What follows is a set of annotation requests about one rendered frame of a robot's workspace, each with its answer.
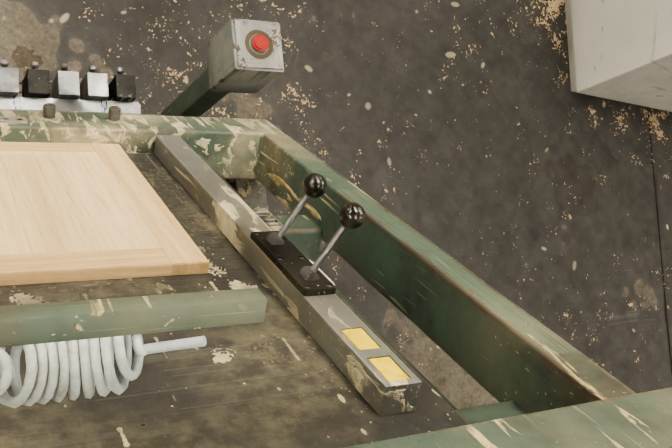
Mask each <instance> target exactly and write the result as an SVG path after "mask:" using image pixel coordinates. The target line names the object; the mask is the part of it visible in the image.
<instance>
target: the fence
mask: <svg viewBox="0 0 672 448"><path fill-rule="evenodd" d="M154 153H155V155H156V156H157V157H158V158H159V159H160V160H161V162H162V163H163V164H164V165H165V166H166V167H167V169H168V170H169V171H170V172H171V173H172V174H173V176H174V177H175V178H176V179H177V180H178V181H179V183H180V184H181V185H182V186H183V187H184V188H185V190H186V191H187V192H188V193H189V194H190V195H191V197H192V198H193V199H194V200H195V201H196V202H197V204H198V205H199V206H200V207H201V208H202V209H203V211H204V212H205V213H206V214H207V215H208V216H209V218H210V219H211V220H212V221H213V222H214V223H215V225H216V226H217V227H218V228H219V229H220V230H221V232H222V233H223V234H224V235H225V236H226V237H227V239H228V240H229V241H230V242H231V243H232V244H233V246H234V247H235V248H236V249H237V250H238V251H239V253H240V254H241V255H242V256H243V257H244V258H245V260H246V261H247V262H248V263H249V264H250V265H251V267H252V268H253V269H254V270H255V271H256V272H257V274H258V275H259V276H260V277H261V278H262V279H263V281H264V282H265V283H266V284H267V285H268V286H269V288H270V289H271V290H272V291H273V292H274V293H275V295H276V296H277V297H278V298H279V299H280V300H281V302H282V303H283V304H284V305H285V306H286V307H287V309H288V310H289V311H290V312H291V313H292V314H293V316H294V317H295V318H296V319H297V320H298V321H299V323H300V324H301V325H302V326H303V327H304V328H305V330H306V331H307V332H308V333H309V334H310V335H311V337H312V338H313V339H314V340H315V341H316V342H317V344H318V345H319V346H320V347H321V348H322V349H323V351H324V352H325V353H326V354H327V355H328V356H329V358H330V359H331V360H332V361H333V362H334V363H335V365H336V366H337V367H338V368H339V369H340V370H341V372H342V373H343V374H344V375H345V376H346V378H347V379H348V380H349V381H350V382H351V383H352V385H353V386H354V387H355V388H356V389H357V390H358V392H359V393H360V394H361V395H362V396H363V397H364V399H365V400H366V401H367V402H368V403H369V404H370V406H371V407H372V408H373V409H374V410H375V411H376V413H377V414H378V415H379V416H385V415H391V414H397V413H403V412H409V411H415V410H416V406H417V401H418V397H419V393H420V388H421V384H422V381H421V380H420V379H419V378H418V377H417V376H416V375H415V374H414V373H413V372H412V371H411V370H410V369H409V368H408V367H407V366H406V365H405V364H404V363H403V362H402V361H401V360H400V359H399V358H398V357H397V356H396V355H395V354H394V353H393V352H392V351H391V350H390V349H389V348H388V347H387V346H386V345H385V344H384V343H383V342H382V341H381V340H380V339H379V338H378V337H377V336H376V335H375V334H374V333H373V332H372V331H371V330H370V329H369V328H368V327H367V326H366V325H365V324H364V323H363V322H362V321H361V320H360V319H359V318H358V317H357V316H356V315H355V313H354V312H353V311H352V310H351V309H350V308H349V307H348V306H347V305H346V304H345V303H344V302H343V301H342V300H341V299H340V298H339V297H338V296H337V295H336V294H329V295H317V296H303V295H302V294H301V293H300V291H299V290H298V289H297V288H296V287H295V286H294V285H293V284H292V283H291V282H290V281H289V279H288V278H287V277H286V276H285V275H284V274H283V273H282V272H281V271H280V270H279V269H278V267H277V266H276V265H275V264H274V263H273V262H272V261H271V260H270V259H269V258H268V257H267V255H266V254H265V253H264V252H263V251H262V250H261V249H260V248H259V247H258V246H257V244H256V243H255V242H254V241H253V240H252V239H251V238H250V236H251V232H261V231H272V229H271V228H270V227H269V226H268V225H267V224H266V223H265V222H264V221H263V220H262V219H261V218H260V217H259V216H258V215H257V214H256V213H255V212H254V211H253V210H252V209H251V208H250V207H249V206H248V205H247V204H246V203H245V202H244V201H243V200H242V199H241V198H240V197H239V196H238V195H237V194H236V193H235V192H234V191H233V190H232V189H231V188H230V187H229V186H228V185H227V184H226V183H225V182H224V181H223V180H222V179H221V178H220V177H219V176H218V175H217V174H216V173H215V172H214V171H213V170H212V169H211V168H210V167H209V166H208V165H207V164H206V163H205V162H204V161H203V160H202V159H201V158H200V157H199V156H198V155H197V154H196V153H195V152H194V151H193V150H192V149H191V148H190V147H189V145H188V144H187V143H186V142H185V141H184V140H183V139H182V138H181V137H180V136H175V135H156V138H155V148H154ZM357 328H362V329H363V330H364V331H365V332H366V334H367V335H368V336H369V337H370V338H371V339H372V340H373V341H374V342H375V343H376V344H377V345H378V346H379V347H380V348H373V349H364V350H359V349H358V348H357V347H356V346H355V345H354V343H353V342H352V341H351V340H350V339H349V338H348V337H347V336H346V335H345V334H344V333H343V332H342V331H341V330H347V329H357ZM381 357H390V358H391V359H392V360H393V361H394V362H395V363H396V364H397V365H398V366H399V367H400V368H401V370H402V371H403V372H404V373H405V374H406V375H407V376H408V377H409V378H410V379H403V380H396V381H388V380H387V379H386V378H385V377H384V376H383V375H382V374H381V373H380V371H379V370H378V369H377V368H376V367H375V366H374V365H373V364H372V363H371V362H370V361H369V360H368V359H373V358H381Z"/></svg>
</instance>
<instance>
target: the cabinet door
mask: <svg viewBox="0 0 672 448"><path fill-rule="evenodd" d="M208 270H209V261H208V260H207V259H206V257H205V256H204V255H203V253H202V252H201V251H200V249H199V248H198V247H197V246H196V244H195V243H194V242H193V240H192V239H191V238H190V236H189V235H188V234H187V233H186V231H185V230H184V229H183V227H182V226H181V225H180V223H179V222H178V221H177V220H176V218H175V217H174V216H173V214H172V213H171V212H170V210H169V209H168V208H167V206H166V205H165V204H164V203H163V201H162V200H161V199H160V197H159V196H158V195H157V193H156V192H155V191H154V190H153V188H152V187H151V186H150V184H149V183H148V182H147V180H146V179H145V178H144V176H143V175H142V174H141V173H140V171H139V170H138V169H137V167H136V166H135V165H134V163H133V162H132V161H131V160H130V158H129V157H128V156H127V154H126V153H125V152H124V150H123V149H122V148H121V146H120V145H119V144H96V143H43V142H0V286H6V285H23V284H40V283H56V282H73V281H89V280H106V279H122V278H139V277H156V276H172V275H189V274H205V273H208Z"/></svg>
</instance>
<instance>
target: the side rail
mask: <svg viewBox="0 0 672 448"><path fill-rule="evenodd" d="M311 173H318V174H321V175H322V176H323V177H324V178H325V179H326V181H327V189H326V192H325V193H324V194H323V195H322V196H321V197H318V198H311V197H310V198H309V200H308V201H307V203H306V204H305V205H304V207H303V208H302V210H301V211H300V213H299V214H298V215H307V216H309V217H310V218H311V219H312V220H313V221H314V222H315V223H316V224H317V225H319V226H320V227H321V229H322V238H321V239H322V240H323V241H325V242H326V243H327V244H328V242H329V241H330V240H331V238H332V237H333V235H334V234H335V233H336V231H337V230H338V228H339V227H340V226H341V225H342V224H341V223H340V221H339V218H338V214H339V210H340V208H341V207H342V206H343V205H344V204H346V203H349V202H355V203H358V204H360V205H361V206H362V207H363V209H364V211H365V221H364V223H363V224H362V225H361V226H360V227H359V228H356V229H346V231H345V232H344V234H343V235H342V236H341V238H340V239H339V241H338V242H337V243H336V245H335V246H334V248H333V250H334V251H335V252H336V253H338V254H339V255H340V256H341V257H342V258H343V259H344V260H345V261H346V262H347V263H348V264H350V265H351V266H352V267H353V268H354V269H355V270H356V271H357V272H358V273H359V274H360V275H362V276H363V277H364V278H365V279H366V280H367V281H368V282H369V283H370V284H371V285H372V286H374V287H375V288H376V289H377V290H378V291H379V292H380V293H381V294H382V295H383V296H384V297H385V298H387V299H388V300H389V301H390V302H391V303H392V304H393V305H394V306H395V307H396V308H397V309H399V310H400V311H401V312H402V313H403V314H404V315H405V316H406V317H407V318H408V319H409V320H411V321H412V322H413V323H414V324H415V325H416V326H417V327H418V328H419V329H420V330H421V331H423V332H424V333H425V334H426V335H427V336H428V337H429V338H430V339H431V340H432V341H433V342H435V343H436V344H437V345H438V346H439V347H440V348H441V349H442V350H443V351H444V352H445V353H446V354H448V355H449V356H450V357H451V358H452V359H453V360H454V361H455V362H456V363H457V364H458V365H460V366H461V367H462V368H463V369H464V370H465V371H466V372H467V373H468V374H469V375H470V376H472V377H473V378H474V379H475V380H476V381H477V382H478V383H479V384H480V385H481V386H482V387H484V388H485V389H486V390H487V391H488V392H489V393H490V394H491V395H492V396H493V397H494V398H495V399H497V400H498V401H499V402H506V401H511V400H513V401H515V402H517V403H518V404H519V405H520V406H521V407H522V408H523V409H524V410H526V411H527V412H528V413H534V412H540V411H545V410H550V409H556V408H561V407H567V406H572V405H578V404H583V403H588V402H594V401H599V400H605V399H610V398H616V397H621V396H626V395H632V394H636V393H635V392H634V391H632V390H631V389H630V388H628V387H627V386H626V385H624V384H623V383H621V382H620V381H619V380H617V379H616V378H615V377H613V376H612V375H611V374H609V373H608V372H607V371H605V370H604V369H603V368H601V367H600V366H599V365H597V364H596V363H594V362H593V361H592V360H590V359H589V358H588V357H586V356H585V355H584V354H582V353H581V352H580V351H578V350H577V349H576V348H574V347H573V346H571V345H570V344H569V343H567V342H566V341H565V340H563V339H562V338H561V337H559V336H558V335H557V334H555V333H554V332H553V331H551V330H550V329H549V328H547V327H546V326H544V325H543V324H542V323H540V322H539V321H538V320H536V319H535V318H534V317H532V316H531V315H530V314H528V313H527V312H526V311H524V310H523V309H522V308H520V307H519V306H517V305H516V304H515V303H513V302H512V301H511V300H509V299H508V298H507V297H505V296H504V295H503V294H501V293H500V292H499V291H497V290H496V289H494V288H493V287H492V286H490V285H489V284H488V283H486V282H485V281H484V280H482V279H481V278H480V277H478V276H477V275H476V274H474V273H473V272H472V271H470V270H469V269H467V268H466V267H465V266H463V265H462V264H461V263H459V262H458V261H457V260H455V259H454V258H453V257H451V256H450V255H449V254H447V253H446V252H445V251H443V250H442V249H440V248H439V247H438V246H436V245H435V244H434V243H432V242H431V241H430V240H428V239H427V238H426V237H424V236H423V235H422V234H420V233H419V232H417V231H416V230H415V229H413V228H412V227H411V226H409V225H408V224H407V223H405V222H404V221H403V220H401V219H400V218H399V217H397V216H396V215H395V214H393V213H392V212H390V211H389V210H388V209H386V208H385V207H384V206H382V205H381V204H380V203H378V202H377V201H376V200H374V199H373V198H372V197H370V196H369V195H368V194H366V193H365V192H363V191H362V190H361V189H359V188H358V187H357V186H355V185H354V184H353V183H351V182H350V181H349V180H347V179H346V178H345V177H343V176H342V175H340V174H339V173H338V172H336V171H335V170H334V169H332V168H331V167H330V166H328V165H327V164H326V163H324V162H323V161H322V160H320V159H319V158H318V157H316V156H315V155H313V154H312V153H311V152H309V151H308V150H307V149H305V148H304V147H303V146H301V145H300V144H299V143H297V142H296V141H295V140H293V139H292V138H291V137H289V136H288V135H286V134H263V139H262V146H261V153H260V159H259V166H258V173H257V180H258V181H259V182H260V183H261V184H262V185H264V186H265V187H266V188H267V189H268V190H269V191H270V192H271V193H272V194H273V195H274V196H275V197H277V198H278V199H279V200H280V201H281V202H282V203H283V204H284V205H285V206H286V207H287V208H289V209H290V210H291V211H293V210H294V208H295V207H296V206H297V204H298V203H299V201H300V200H301V199H302V197H303V196H304V194H305V193H304V191H303V188H302V182H303V180H304V178H305V177H306V176H307V175H309V174H311Z"/></svg>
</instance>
